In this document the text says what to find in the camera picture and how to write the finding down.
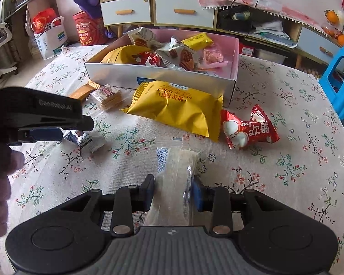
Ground pink snack packet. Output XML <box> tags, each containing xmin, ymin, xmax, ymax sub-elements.
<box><xmin>202</xmin><ymin>48</ymin><xmax>226</xmax><ymax>65</ymax></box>

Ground white drawer with orange handle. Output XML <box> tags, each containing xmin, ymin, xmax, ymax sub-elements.
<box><xmin>100</xmin><ymin>0</ymin><xmax>152</xmax><ymax>26</ymax></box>
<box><xmin>154</xmin><ymin>0</ymin><xmax>216</xmax><ymax>29</ymax></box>

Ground clear plastic snack packet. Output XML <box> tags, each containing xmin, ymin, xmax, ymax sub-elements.
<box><xmin>143</xmin><ymin>138</ymin><xmax>202</xmax><ymax>227</ymax></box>

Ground clear jar of oranges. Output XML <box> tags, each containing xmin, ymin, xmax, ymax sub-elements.
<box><xmin>322</xmin><ymin>22</ymin><xmax>342</xmax><ymax>38</ymax></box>

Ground blue plastic stool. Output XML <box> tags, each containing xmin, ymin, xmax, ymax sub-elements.
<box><xmin>318</xmin><ymin>44</ymin><xmax>344</xmax><ymax>124</ymax></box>

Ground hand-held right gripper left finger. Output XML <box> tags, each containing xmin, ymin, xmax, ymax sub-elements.
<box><xmin>64</xmin><ymin>174</ymin><xmax>156</xmax><ymax>236</ymax></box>

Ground egg tray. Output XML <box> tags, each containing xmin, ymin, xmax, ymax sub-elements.
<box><xmin>302</xmin><ymin>66</ymin><xmax>325</xmax><ymax>80</ymax></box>

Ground grey blue drawer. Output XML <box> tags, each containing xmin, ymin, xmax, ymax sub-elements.
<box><xmin>298</xmin><ymin>25</ymin><xmax>344</xmax><ymax>64</ymax></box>

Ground low wooden cabinet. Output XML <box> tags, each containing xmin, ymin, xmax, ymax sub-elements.
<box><xmin>216</xmin><ymin>6</ymin><xmax>344</xmax><ymax>69</ymax></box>

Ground red plastic bag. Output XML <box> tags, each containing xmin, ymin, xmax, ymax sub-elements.
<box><xmin>31</xmin><ymin>8</ymin><xmax>62</xmax><ymax>34</ymax></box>

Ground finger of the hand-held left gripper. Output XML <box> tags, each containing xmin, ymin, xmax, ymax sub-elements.
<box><xmin>28</xmin><ymin>116</ymin><xmax>95</xmax><ymax>132</ymax></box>
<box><xmin>18</xmin><ymin>128</ymin><xmax>64</xmax><ymax>143</ymax></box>

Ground black bag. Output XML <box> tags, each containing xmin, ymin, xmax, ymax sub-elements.
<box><xmin>217</xmin><ymin>7</ymin><xmax>259</xmax><ymax>32</ymax></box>

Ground red snack packet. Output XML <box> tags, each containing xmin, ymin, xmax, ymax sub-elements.
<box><xmin>220</xmin><ymin>104</ymin><xmax>280</xmax><ymax>151</ymax></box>
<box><xmin>134</xmin><ymin>51</ymin><xmax>163</xmax><ymax>66</ymax></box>

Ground pink cardboard box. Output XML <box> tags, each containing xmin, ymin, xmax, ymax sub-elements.
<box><xmin>84</xmin><ymin>28</ymin><xmax>240</xmax><ymax>105</ymax></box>

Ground long brown snack packet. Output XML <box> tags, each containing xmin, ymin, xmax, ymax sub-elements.
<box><xmin>68</xmin><ymin>80</ymin><xmax>103</xmax><ymax>101</ymax></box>

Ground yellow snack packet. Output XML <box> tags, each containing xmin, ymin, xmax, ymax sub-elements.
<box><xmin>181</xmin><ymin>32</ymin><xmax>214</xmax><ymax>49</ymax></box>
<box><xmin>120</xmin><ymin>80</ymin><xmax>224</xmax><ymax>143</ymax></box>
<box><xmin>100</xmin><ymin>45</ymin><xmax>144</xmax><ymax>65</ymax></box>

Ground red round gift tub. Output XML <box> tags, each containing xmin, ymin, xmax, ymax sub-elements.
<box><xmin>73</xmin><ymin>11</ymin><xmax>108</xmax><ymax>47</ymax></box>

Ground pink patterned cloth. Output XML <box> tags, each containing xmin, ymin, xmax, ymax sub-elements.
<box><xmin>197</xmin><ymin>0</ymin><xmax>328</xmax><ymax>28</ymax></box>

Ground clear cracker packet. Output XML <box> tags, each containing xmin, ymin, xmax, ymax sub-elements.
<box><xmin>90</xmin><ymin>84</ymin><xmax>125</xmax><ymax>112</ymax></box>

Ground small blue white packet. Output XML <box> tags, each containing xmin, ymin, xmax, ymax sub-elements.
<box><xmin>62</xmin><ymin>129</ymin><xmax>107</xmax><ymax>161</ymax></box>

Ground person's left hand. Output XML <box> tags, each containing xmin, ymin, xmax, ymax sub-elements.
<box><xmin>0</xmin><ymin>148</ymin><xmax>25</xmax><ymax>237</ymax></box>

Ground white green snack packet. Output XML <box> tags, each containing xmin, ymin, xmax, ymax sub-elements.
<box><xmin>168</xmin><ymin>36</ymin><xmax>190</xmax><ymax>53</ymax></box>

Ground floral tablecloth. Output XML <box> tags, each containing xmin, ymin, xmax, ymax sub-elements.
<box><xmin>7</xmin><ymin>44</ymin><xmax>344</xmax><ymax>275</ymax></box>

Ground wooden desk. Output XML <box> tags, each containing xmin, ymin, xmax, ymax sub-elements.
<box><xmin>5</xmin><ymin>0</ymin><xmax>55</xmax><ymax>61</ymax></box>

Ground white paper shopping bag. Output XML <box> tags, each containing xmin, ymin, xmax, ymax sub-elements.
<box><xmin>34</xmin><ymin>16</ymin><xmax>69</xmax><ymax>61</ymax></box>

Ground white walnut snack packet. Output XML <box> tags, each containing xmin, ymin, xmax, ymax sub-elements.
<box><xmin>157</xmin><ymin>47</ymin><xmax>196</xmax><ymax>71</ymax></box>
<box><xmin>127</xmin><ymin>26</ymin><xmax>161</xmax><ymax>48</ymax></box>

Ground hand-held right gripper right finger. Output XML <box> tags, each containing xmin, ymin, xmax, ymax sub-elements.
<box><xmin>191</xmin><ymin>175</ymin><xmax>279</xmax><ymax>236</ymax></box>

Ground pile of papers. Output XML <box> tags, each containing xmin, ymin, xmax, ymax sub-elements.
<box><xmin>246</xmin><ymin>19</ymin><xmax>298</xmax><ymax>48</ymax></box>

